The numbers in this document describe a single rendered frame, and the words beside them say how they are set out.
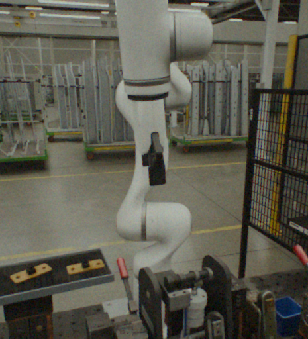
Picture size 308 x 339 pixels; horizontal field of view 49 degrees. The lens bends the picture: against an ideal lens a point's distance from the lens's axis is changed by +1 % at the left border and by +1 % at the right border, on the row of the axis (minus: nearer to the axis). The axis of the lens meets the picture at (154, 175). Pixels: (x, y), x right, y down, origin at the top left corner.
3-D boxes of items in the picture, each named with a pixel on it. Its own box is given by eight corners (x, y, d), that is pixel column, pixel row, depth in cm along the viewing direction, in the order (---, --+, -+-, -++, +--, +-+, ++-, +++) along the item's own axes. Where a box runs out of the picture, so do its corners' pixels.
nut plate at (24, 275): (15, 284, 74) (15, 279, 73) (9, 277, 76) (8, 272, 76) (52, 270, 79) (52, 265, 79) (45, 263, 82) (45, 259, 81)
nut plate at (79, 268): (69, 275, 77) (68, 270, 77) (65, 267, 80) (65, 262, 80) (104, 267, 80) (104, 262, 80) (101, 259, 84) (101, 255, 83)
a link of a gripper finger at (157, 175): (146, 152, 62) (149, 185, 65) (149, 159, 59) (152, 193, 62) (163, 150, 62) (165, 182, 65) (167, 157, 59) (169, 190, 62)
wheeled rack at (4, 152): (49, 170, 634) (40, 71, 587) (-10, 174, 604) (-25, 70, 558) (48, 151, 809) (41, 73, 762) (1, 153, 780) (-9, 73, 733)
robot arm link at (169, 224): (134, 262, 116) (133, 196, 109) (189, 263, 116) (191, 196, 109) (131, 283, 104) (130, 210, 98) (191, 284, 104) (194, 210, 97)
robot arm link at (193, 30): (198, 57, 83) (215, 65, 55) (132, 61, 84) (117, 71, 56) (197, 16, 80) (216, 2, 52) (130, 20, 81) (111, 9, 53)
